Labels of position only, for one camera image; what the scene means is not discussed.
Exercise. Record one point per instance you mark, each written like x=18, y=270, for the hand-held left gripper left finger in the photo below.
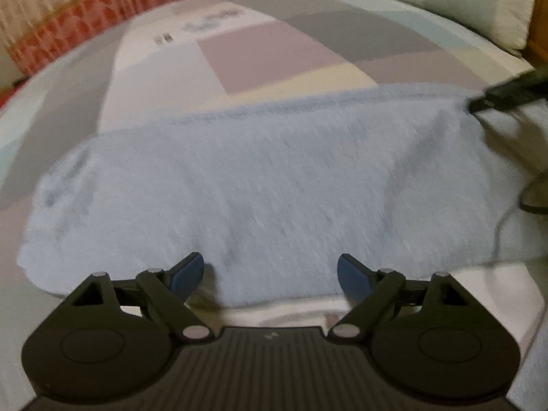
x=186, y=273

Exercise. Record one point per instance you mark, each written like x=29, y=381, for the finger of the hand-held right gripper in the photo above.
x=509, y=92

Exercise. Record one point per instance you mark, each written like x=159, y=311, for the wooden headboard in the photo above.
x=540, y=47

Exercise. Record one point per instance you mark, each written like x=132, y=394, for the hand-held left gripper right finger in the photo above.
x=353, y=277

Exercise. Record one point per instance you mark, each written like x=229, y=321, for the patchwork bed sheet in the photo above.
x=274, y=51

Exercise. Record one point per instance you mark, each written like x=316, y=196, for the red patterned curtain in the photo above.
x=85, y=17

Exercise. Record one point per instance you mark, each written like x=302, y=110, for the grey sweatpants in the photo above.
x=257, y=188

